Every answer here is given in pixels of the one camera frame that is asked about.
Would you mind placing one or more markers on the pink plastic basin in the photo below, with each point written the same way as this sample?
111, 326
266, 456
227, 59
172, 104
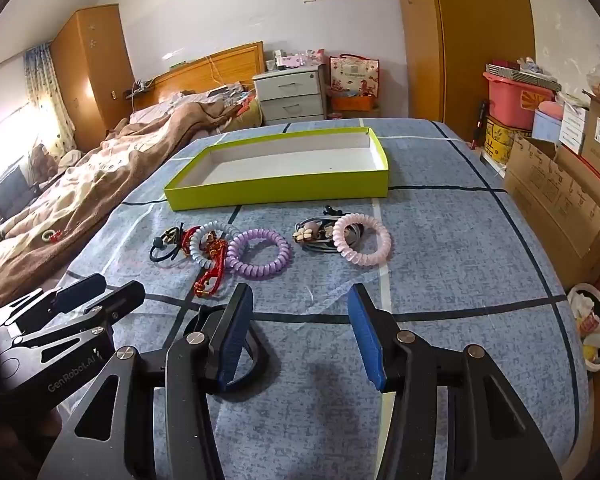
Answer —
510, 102

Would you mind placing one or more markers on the white power strip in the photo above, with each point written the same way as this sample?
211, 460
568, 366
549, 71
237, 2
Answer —
140, 89

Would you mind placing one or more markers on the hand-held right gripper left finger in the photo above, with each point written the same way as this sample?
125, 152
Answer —
232, 340

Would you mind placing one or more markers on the grey nightstand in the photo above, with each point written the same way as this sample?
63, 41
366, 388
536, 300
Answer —
290, 95

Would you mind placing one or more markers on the black red stick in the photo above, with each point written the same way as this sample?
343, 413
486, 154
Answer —
479, 122

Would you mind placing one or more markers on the white trash bin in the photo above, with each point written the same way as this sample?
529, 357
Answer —
590, 330

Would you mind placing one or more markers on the white carton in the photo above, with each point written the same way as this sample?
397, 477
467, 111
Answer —
574, 127

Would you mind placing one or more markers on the yellow patterned pillow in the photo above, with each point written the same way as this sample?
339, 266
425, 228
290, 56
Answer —
247, 112

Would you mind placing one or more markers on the pink box on nightstand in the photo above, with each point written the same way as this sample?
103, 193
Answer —
300, 60

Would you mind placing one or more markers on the bed with brown blanket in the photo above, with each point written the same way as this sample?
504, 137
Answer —
80, 185

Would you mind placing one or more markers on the large open cardboard box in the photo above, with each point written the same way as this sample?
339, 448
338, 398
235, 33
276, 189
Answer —
545, 195

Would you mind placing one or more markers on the blue checked sheet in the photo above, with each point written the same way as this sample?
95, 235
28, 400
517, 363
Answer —
455, 285

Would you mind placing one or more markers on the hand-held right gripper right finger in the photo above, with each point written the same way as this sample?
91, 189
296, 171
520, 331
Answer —
367, 340

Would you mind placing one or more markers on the brown stuffed bear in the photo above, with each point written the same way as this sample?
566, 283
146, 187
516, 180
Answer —
41, 160

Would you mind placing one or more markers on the black wristband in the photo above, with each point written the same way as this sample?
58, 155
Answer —
260, 355

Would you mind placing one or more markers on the wooden headboard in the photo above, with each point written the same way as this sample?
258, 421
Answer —
230, 65

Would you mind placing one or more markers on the orange box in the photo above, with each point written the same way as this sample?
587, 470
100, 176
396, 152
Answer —
352, 104

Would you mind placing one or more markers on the black chair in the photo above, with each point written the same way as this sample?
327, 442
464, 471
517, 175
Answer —
12, 192

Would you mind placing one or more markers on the green cardboard box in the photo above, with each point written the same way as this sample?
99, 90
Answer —
280, 185

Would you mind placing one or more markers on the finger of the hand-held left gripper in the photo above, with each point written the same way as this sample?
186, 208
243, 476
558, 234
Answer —
80, 290
125, 297

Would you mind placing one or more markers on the striped flat board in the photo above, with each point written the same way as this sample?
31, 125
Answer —
525, 77

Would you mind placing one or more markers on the floral curtain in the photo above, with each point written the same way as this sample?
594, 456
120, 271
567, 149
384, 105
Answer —
47, 95

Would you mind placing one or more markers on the yellow black patterned box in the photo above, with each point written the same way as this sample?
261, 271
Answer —
502, 142

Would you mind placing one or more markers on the narrow wooden wardrobe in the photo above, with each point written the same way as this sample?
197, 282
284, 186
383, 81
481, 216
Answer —
90, 60

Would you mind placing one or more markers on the red patterned gift bag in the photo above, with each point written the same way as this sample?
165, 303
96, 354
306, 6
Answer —
355, 77

